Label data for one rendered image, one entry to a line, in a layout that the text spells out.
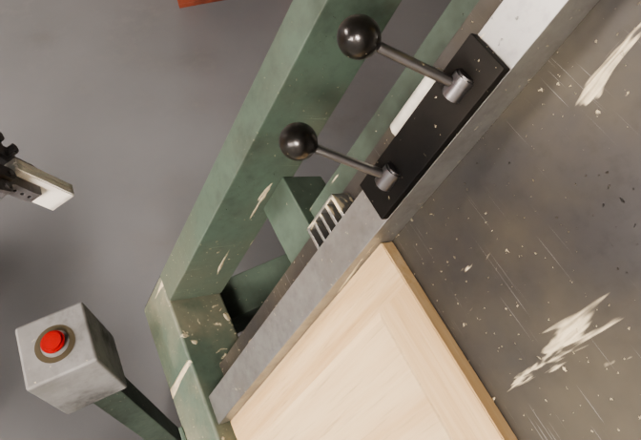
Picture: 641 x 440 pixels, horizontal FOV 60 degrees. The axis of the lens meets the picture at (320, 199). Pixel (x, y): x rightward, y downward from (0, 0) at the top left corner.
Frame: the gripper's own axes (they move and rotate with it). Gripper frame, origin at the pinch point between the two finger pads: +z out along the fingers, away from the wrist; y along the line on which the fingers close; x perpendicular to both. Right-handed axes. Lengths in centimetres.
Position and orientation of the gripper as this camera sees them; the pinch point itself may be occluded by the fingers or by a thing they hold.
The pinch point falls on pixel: (34, 185)
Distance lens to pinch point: 60.7
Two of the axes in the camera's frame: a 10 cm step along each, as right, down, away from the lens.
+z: 3.9, 3.5, 8.6
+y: -4.0, -7.7, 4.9
